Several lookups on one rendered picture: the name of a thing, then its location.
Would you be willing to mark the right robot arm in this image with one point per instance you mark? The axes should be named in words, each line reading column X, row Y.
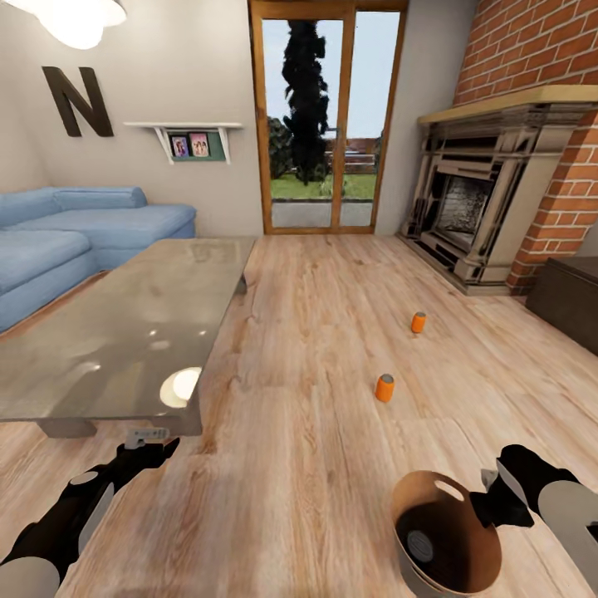
column 524, row 482

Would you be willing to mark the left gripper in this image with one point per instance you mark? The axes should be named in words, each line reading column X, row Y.
column 148, row 456

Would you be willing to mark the can of soda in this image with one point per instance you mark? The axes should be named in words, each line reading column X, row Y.
column 418, row 322
column 420, row 550
column 384, row 388

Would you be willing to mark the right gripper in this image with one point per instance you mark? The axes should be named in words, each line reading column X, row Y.
column 490, row 508

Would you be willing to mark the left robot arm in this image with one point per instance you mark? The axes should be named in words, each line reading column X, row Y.
column 42, row 553

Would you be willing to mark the trash can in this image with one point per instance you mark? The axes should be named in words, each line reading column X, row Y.
column 468, row 555

